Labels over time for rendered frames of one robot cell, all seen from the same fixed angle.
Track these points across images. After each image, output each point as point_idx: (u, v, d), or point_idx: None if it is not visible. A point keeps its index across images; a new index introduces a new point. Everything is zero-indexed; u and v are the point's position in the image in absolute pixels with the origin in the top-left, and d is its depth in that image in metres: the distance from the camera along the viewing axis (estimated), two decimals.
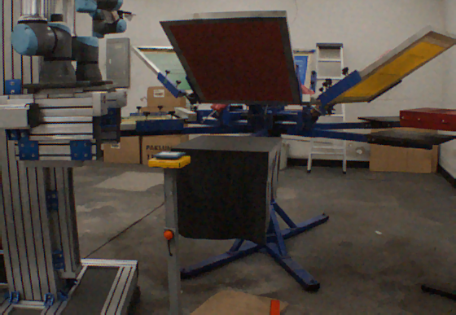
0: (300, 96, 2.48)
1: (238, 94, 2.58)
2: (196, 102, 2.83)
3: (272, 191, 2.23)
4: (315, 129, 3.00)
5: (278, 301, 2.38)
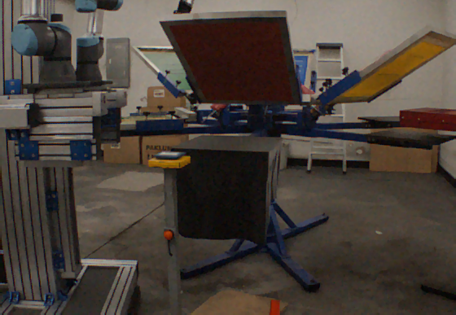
0: (300, 96, 2.48)
1: (238, 94, 2.58)
2: (196, 102, 2.83)
3: (272, 191, 2.23)
4: (315, 129, 3.00)
5: (278, 301, 2.38)
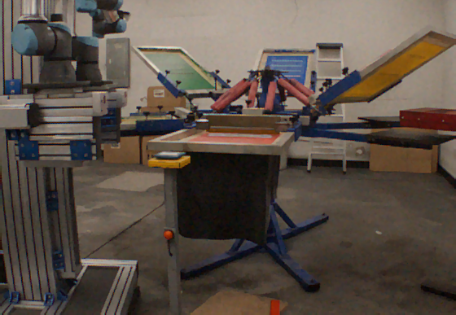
0: (300, 136, 2.49)
1: None
2: None
3: (272, 191, 2.23)
4: (315, 129, 3.00)
5: (278, 301, 2.38)
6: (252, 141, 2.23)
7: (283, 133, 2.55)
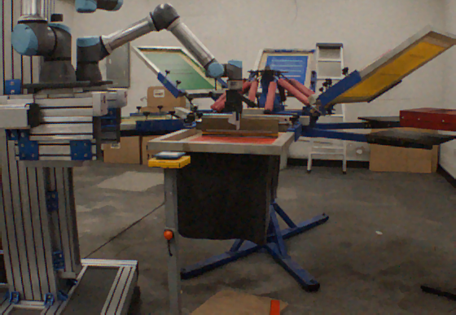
0: (300, 136, 2.49)
1: None
2: None
3: (272, 191, 2.23)
4: (315, 129, 3.00)
5: (278, 301, 2.38)
6: (252, 142, 2.23)
7: (283, 133, 2.55)
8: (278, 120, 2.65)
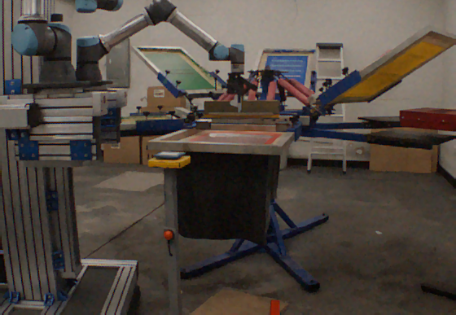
0: (300, 136, 2.49)
1: (238, 133, 2.58)
2: None
3: (272, 191, 2.23)
4: (315, 129, 3.00)
5: (278, 301, 2.38)
6: None
7: (283, 133, 2.55)
8: (278, 120, 2.65)
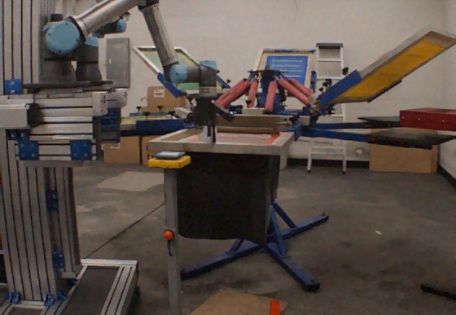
0: (300, 136, 2.49)
1: None
2: None
3: (272, 191, 2.23)
4: (315, 129, 3.00)
5: (278, 301, 2.38)
6: None
7: (283, 133, 2.55)
8: None
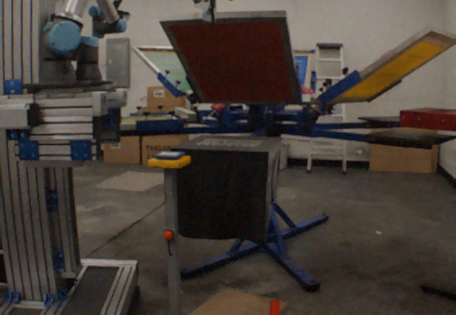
0: (300, 96, 2.48)
1: (238, 94, 2.58)
2: (196, 102, 2.83)
3: (272, 191, 2.23)
4: (315, 129, 3.00)
5: (278, 301, 2.38)
6: None
7: None
8: None
